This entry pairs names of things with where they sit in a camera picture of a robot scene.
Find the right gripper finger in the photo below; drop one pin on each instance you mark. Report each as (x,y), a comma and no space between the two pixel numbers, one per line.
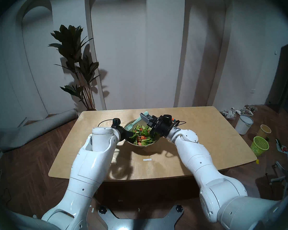
(146,120)
(153,118)

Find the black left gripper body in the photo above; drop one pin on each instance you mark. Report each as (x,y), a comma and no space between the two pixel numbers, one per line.
(123,133)

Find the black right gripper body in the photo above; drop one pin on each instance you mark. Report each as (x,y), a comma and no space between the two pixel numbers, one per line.
(162,129)

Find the teal plastic fork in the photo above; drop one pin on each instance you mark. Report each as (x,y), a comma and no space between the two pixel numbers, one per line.
(129,127)

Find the mixed green vegetable salad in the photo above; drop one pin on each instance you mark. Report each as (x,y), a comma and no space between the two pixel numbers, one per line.
(141,136)

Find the beige salad bowl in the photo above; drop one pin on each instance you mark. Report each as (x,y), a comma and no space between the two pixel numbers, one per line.
(152,142)

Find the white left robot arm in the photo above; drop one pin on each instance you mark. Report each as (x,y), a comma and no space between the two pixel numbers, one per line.
(91,164)

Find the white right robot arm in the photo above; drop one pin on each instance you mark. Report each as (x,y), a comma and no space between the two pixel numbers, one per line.
(199,164)

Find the pile of white litter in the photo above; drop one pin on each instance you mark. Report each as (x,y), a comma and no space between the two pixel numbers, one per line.
(230,114)

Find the black base knob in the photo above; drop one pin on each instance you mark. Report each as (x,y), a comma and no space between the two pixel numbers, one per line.
(179,208)
(102,210)

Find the white plastic bucket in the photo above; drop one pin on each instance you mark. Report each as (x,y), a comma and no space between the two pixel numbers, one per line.
(242,126)

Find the rolled grey floor mat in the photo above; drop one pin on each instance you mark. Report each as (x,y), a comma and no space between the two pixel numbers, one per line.
(33,130)

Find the green mesh basket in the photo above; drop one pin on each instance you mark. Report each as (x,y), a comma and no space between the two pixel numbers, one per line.
(258,148)

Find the beige paper cup bin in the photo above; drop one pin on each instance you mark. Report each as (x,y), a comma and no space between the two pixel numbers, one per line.
(262,133)

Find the tall dark green potted plant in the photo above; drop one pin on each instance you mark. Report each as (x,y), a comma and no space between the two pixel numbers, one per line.
(72,40)

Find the small white tray with scraps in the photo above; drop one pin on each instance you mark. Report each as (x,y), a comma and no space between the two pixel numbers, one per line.
(281,146)

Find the dark wooden door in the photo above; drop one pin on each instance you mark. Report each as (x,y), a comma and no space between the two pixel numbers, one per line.
(285,71)

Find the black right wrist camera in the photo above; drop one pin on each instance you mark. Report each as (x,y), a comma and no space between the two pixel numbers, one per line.
(167,118)

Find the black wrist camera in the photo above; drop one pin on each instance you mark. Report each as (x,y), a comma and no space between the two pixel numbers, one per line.
(167,118)
(116,122)

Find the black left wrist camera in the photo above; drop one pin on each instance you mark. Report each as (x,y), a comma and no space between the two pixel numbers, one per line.
(116,122)

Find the grey metal robot base plate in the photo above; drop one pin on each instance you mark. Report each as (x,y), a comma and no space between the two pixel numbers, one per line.
(139,223)

